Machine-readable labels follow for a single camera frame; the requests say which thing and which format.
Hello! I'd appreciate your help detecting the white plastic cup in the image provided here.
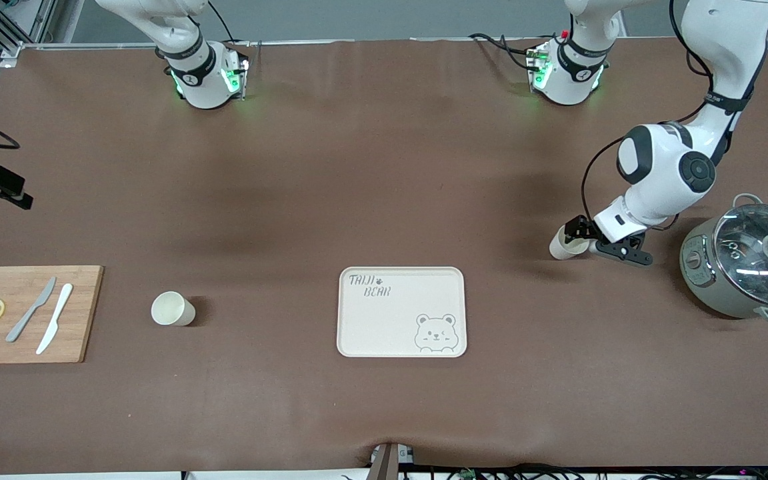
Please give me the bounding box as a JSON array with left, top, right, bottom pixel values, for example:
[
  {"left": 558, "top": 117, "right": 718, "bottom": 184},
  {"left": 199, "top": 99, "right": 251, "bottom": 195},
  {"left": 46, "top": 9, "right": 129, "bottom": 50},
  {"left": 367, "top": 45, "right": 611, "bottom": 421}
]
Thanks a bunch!
[
  {"left": 151, "top": 291, "right": 196, "bottom": 327},
  {"left": 549, "top": 225, "right": 590, "bottom": 260}
]

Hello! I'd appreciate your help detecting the metal table clamp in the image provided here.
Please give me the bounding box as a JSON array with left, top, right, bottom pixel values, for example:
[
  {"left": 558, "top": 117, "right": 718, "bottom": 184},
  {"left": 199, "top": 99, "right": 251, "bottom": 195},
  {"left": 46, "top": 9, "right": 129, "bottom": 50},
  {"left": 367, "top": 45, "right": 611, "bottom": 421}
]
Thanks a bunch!
[{"left": 367, "top": 442, "right": 415, "bottom": 480}]

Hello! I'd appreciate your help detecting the grey plastic knife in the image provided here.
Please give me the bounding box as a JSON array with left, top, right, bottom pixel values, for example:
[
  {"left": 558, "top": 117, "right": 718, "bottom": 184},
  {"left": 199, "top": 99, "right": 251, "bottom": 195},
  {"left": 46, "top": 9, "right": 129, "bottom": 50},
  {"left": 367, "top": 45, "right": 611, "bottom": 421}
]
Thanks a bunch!
[{"left": 5, "top": 276, "right": 57, "bottom": 343}]

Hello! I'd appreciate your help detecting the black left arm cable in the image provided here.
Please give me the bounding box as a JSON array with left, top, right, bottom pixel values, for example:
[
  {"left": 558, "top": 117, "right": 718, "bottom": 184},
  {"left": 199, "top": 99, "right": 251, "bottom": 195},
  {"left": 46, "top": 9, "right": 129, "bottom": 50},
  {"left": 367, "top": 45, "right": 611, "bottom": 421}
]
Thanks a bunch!
[{"left": 581, "top": 0, "right": 768, "bottom": 231}]

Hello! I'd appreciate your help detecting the grey-green electric cooking pot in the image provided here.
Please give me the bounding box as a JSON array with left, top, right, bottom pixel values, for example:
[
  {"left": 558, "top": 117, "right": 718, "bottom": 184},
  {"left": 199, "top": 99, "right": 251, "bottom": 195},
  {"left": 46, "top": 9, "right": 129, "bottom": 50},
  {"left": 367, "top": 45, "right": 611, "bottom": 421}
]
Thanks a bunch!
[{"left": 679, "top": 193, "right": 768, "bottom": 326}]

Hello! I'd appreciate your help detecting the black base cable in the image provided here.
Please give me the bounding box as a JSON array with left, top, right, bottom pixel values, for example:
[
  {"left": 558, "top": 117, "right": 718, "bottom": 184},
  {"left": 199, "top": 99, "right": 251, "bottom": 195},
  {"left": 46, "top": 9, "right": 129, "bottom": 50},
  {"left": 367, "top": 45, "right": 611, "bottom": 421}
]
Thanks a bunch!
[{"left": 469, "top": 32, "right": 538, "bottom": 71}]

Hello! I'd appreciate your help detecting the cream bear print tray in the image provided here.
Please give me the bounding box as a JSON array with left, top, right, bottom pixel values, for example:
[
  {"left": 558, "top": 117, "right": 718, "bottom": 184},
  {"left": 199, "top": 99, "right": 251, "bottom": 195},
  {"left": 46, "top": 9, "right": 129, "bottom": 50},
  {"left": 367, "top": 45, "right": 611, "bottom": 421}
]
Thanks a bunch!
[{"left": 336, "top": 266, "right": 468, "bottom": 359}]

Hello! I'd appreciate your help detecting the wooden cutting board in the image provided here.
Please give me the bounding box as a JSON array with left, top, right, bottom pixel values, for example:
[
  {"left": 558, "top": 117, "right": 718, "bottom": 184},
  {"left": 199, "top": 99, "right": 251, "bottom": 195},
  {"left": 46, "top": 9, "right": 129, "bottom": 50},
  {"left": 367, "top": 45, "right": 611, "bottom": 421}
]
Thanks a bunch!
[{"left": 0, "top": 265, "right": 105, "bottom": 365}]

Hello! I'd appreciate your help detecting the white plastic knife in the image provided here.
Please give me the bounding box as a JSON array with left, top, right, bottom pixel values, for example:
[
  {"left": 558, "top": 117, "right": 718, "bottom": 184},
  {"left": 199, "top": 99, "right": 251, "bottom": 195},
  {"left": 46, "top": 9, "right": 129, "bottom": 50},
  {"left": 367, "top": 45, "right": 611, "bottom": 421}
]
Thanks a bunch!
[{"left": 35, "top": 283, "right": 74, "bottom": 355}]

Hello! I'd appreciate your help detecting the glass pot lid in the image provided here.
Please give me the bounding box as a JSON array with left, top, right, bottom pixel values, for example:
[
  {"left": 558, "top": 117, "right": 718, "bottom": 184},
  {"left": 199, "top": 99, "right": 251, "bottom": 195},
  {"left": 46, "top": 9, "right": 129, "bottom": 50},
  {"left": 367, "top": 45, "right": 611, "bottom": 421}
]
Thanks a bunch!
[{"left": 714, "top": 203, "right": 768, "bottom": 307}]

